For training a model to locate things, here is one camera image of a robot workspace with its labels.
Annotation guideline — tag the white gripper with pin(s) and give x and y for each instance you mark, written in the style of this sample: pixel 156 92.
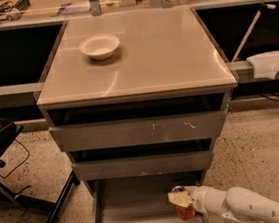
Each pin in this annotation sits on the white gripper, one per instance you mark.
pixel 198 198

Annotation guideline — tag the red coke can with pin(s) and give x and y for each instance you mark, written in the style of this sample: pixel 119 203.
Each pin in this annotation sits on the red coke can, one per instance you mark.
pixel 184 213

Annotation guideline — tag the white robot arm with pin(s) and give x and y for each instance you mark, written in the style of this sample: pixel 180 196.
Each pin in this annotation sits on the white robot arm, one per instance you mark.
pixel 236 205

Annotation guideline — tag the grey open bottom drawer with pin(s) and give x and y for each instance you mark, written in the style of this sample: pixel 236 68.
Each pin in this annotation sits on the grey open bottom drawer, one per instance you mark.
pixel 139 199

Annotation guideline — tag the grey drawer cabinet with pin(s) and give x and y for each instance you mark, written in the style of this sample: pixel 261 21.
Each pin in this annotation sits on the grey drawer cabinet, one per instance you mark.
pixel 165 65

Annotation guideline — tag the grey middle drawer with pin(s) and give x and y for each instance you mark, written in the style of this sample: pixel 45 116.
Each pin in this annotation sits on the grey middle drawer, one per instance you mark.
pixel 143 166

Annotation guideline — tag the grey top drawer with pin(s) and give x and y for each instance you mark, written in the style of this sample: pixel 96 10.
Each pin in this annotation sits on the grey top drawer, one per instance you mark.
pixel 139 131

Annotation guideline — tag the white plastic cover part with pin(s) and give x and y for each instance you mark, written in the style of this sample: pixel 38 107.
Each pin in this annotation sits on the white plastic cover part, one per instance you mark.
pixel 265 65

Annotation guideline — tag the white paper bowl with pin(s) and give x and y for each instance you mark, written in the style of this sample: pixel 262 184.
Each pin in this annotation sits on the white paper bowl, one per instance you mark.
pixel 99 47

